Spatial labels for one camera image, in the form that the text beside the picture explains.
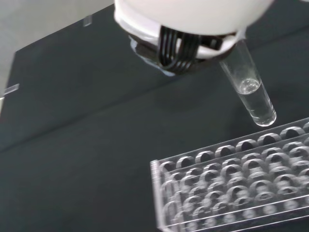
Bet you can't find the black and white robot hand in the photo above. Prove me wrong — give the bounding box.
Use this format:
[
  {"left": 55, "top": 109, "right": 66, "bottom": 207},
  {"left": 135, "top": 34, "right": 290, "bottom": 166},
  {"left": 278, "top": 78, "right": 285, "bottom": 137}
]
[{"left": 113, "top": 0, "right": 275, "bottom": 76}]

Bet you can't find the clear plastic test tube rack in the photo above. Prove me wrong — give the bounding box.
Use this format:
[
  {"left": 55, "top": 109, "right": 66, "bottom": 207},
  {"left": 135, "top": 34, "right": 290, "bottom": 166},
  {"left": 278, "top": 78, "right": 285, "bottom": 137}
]
[{"left": 150, "top": 117, "right": 309, "bottom": 232}]

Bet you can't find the black bench cloth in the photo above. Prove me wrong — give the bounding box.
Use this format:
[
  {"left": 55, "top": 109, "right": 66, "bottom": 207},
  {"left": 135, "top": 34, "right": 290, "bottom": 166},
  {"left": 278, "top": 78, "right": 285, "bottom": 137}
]
[{"left": 0, "top": 3, "right": 309, "bottom": 232}]

